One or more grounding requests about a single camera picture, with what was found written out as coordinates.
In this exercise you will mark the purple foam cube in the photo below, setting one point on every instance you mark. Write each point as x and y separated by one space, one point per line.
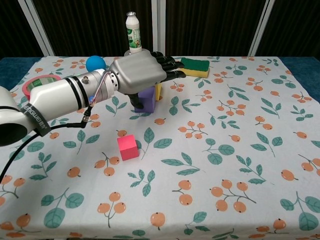
148 100

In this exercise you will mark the floral print tablecloth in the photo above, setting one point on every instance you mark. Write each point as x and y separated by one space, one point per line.
200 150

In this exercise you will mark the large yellow foam cube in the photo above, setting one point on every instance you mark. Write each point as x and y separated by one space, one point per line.
159 92

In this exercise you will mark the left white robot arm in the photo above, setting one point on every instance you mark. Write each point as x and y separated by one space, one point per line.
55 97

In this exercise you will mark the red tape roll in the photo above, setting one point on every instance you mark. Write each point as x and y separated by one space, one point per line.
26 87

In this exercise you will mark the white yogurt drink bottle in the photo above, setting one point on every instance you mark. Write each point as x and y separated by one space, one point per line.
134 32

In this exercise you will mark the green yellow sponge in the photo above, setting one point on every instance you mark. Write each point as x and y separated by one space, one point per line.
195 65

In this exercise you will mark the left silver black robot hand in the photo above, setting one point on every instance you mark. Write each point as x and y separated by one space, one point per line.
137 72

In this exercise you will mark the small pink foam cube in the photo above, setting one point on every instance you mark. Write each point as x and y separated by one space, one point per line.
128 147

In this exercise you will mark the dark ribbed partition panel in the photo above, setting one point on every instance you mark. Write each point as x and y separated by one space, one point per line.
15 30
207 27
295 27
95 27

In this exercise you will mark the blue ball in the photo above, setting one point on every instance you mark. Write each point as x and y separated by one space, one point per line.
94 63

